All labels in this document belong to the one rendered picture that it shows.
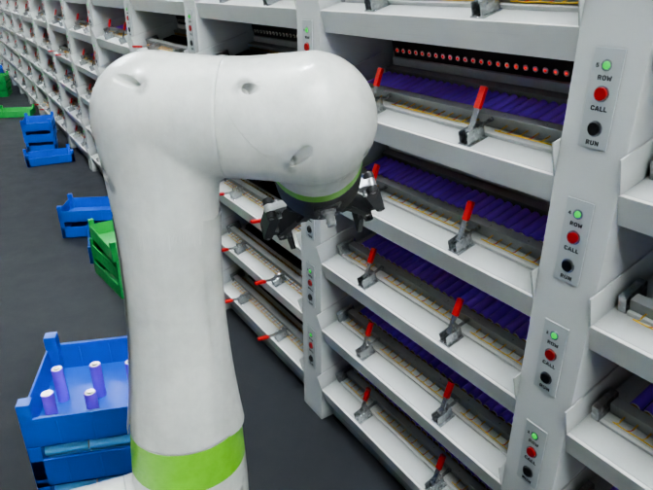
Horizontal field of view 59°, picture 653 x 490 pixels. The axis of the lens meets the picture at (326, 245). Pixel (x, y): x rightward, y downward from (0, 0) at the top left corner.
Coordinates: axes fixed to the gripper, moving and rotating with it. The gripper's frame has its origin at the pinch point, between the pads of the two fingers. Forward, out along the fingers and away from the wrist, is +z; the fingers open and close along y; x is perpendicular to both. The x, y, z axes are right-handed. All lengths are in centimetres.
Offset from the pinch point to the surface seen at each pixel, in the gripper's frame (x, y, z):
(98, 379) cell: -11.2, -41.9, 17.6
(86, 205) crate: 95, -107, 198
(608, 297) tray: -19.5, 35.8, 0.9
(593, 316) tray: -21.5, 32.8, 1.0
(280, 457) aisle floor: -36, -23, 78
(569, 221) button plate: -8.4, 32.7, -2.7
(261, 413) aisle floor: -25, -27, 91
